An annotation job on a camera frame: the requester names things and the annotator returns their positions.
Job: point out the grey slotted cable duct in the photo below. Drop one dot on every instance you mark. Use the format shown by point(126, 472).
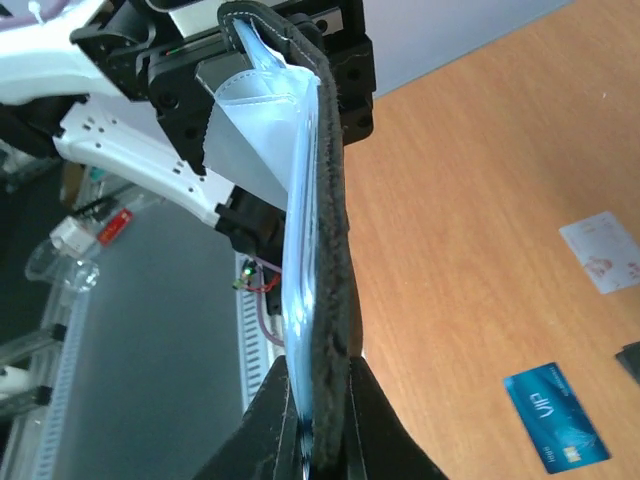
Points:
point(256, 353)

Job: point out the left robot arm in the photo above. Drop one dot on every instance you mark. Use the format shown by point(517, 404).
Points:
point(238, 111)

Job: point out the clear plastic items on floor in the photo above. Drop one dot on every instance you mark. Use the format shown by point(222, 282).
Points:
point(67, 257)

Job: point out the white floral credit card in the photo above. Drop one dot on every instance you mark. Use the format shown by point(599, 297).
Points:
point(605, 250)

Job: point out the blue credit card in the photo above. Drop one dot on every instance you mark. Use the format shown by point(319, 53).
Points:
point(557, 424)

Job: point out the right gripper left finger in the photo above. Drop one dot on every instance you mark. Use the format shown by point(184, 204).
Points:
point(265, 446)

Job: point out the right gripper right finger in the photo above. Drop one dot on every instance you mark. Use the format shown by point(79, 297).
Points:
point(375, 444)

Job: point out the black VIP credit card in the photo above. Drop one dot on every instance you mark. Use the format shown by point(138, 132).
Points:
point(629, 359)

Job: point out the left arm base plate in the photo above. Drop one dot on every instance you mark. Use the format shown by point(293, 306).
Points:
point(267, 281)

